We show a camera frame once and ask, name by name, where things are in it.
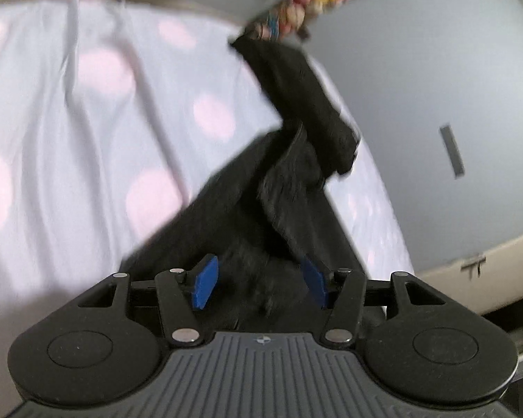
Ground pink polka dot bed sheet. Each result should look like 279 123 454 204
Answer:
0 0 416 418

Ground black pants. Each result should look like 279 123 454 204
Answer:
120 119 367 332

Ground grey metal strip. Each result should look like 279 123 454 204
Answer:
439 124 466 180

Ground beige wooden furniture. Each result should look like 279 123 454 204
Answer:
417 227 523 377

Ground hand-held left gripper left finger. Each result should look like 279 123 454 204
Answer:
76 253 221 350

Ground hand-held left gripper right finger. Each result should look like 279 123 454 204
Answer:
298 255 447 350

